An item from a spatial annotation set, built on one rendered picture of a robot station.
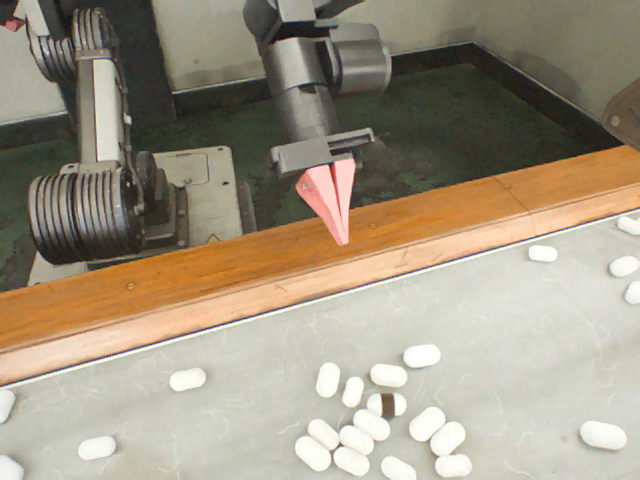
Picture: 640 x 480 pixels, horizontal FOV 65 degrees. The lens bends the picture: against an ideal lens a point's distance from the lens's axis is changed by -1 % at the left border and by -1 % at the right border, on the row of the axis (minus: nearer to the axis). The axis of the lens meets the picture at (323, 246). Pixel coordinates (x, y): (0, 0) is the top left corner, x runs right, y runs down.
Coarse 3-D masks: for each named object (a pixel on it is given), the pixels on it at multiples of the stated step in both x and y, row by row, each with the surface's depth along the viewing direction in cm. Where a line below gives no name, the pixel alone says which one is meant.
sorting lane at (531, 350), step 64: (512, 256) 64; (576, 256) 64; (256, 320) 57; (320, 320) 57; (384, 320) 57; (448, 320) 57; (512, 320) 57; (576, 320) 57; (64, 384) 51; (128, 384) 51; (256, 384) 51; (448, 384) 51; (512, 384) 51; (576, 384) 51; (0, 448) 46; (64, 448) 46; (128, 448) 46; (192, 448) 46; (256, 448) 46; (384, 448) 46; (512, 448) 46; (576, 448) 46
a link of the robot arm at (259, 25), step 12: (252, 0) 49; (264, 0) 47; (312, 0) 48; (324, 0) 49; (336, 0) 50; (348, 0) 52; (360, 0) 54; (252, 12) 50; (264, 12) 48; (276, 12) 47; (324, 12) 52; (336, 12) 54; (252, 24) 51; (264, 24) 50; (264, 36) 52
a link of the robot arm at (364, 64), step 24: (288, 0) 47; (288, 24) 47; (312, 24) 49; (336, 24) 50; (360, 24) 52; (264, 48) 52; (336, 48) 50; (360, 48) 51; (384, 48) 52; (360, 72) 51; (384, 72) 52; (336, 96) 52
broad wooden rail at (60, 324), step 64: (448, 192) 70; (512, 192) 70; (576, 192) 70; (192, 256) 61; (256, 256) 61; (320, 256) 61; (384, 256) 61; (448, 256) 63; (0, 320) 54; (64, 320) 54; (128, 320) 54; (192, 320) 55; (0, 384) 51
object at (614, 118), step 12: (636, 84) 26; (624, 96) 27; (636, 96) 27; (612, 108) 28; (624, 108) 28; (636, 108) 27; (612, 120) 28; (624, 120) 28; (636, 120) 27; (612, 132) 29; (624, 132) 28; (636, 132) 27; (636, 144) 27
